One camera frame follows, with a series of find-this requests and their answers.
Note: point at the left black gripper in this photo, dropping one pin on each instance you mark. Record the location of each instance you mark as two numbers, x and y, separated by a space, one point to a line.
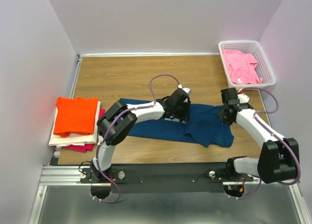
185 116

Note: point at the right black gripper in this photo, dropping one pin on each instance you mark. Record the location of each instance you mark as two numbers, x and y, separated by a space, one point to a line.
220 114

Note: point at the navy blue printed t-shirt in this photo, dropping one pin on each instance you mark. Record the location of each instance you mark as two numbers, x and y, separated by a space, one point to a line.
203 127

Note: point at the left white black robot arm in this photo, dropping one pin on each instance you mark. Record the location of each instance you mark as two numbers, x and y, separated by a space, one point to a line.
115 125

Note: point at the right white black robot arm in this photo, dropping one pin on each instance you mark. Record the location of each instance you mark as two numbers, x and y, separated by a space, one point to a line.
279 157

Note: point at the pink t-shirt in basket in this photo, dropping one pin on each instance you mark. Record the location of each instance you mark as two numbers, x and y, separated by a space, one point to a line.
241 67

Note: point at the white plastic laundry basket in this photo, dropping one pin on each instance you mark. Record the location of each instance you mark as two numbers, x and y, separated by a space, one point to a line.
263 69

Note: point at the magenta folded t-shirt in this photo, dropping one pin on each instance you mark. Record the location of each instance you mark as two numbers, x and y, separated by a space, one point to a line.
87 147

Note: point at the orange folded t-shirt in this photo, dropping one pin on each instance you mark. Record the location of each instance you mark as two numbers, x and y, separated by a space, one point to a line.
75 116

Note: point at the white folded t-shirt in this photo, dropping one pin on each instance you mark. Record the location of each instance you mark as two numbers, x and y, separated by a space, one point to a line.
75 139

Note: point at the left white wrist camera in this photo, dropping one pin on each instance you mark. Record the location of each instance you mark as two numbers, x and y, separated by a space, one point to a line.
185 89

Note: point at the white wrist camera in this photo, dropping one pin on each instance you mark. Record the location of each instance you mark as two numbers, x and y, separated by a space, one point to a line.
185 89
243 98

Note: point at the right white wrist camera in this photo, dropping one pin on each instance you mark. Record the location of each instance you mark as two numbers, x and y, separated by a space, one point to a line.
243 98

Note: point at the black mounting base plate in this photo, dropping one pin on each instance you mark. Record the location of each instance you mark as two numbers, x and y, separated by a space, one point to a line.
163 178

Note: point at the aluminium extrusion rail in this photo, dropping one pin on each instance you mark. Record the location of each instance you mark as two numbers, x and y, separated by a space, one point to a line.
64 176

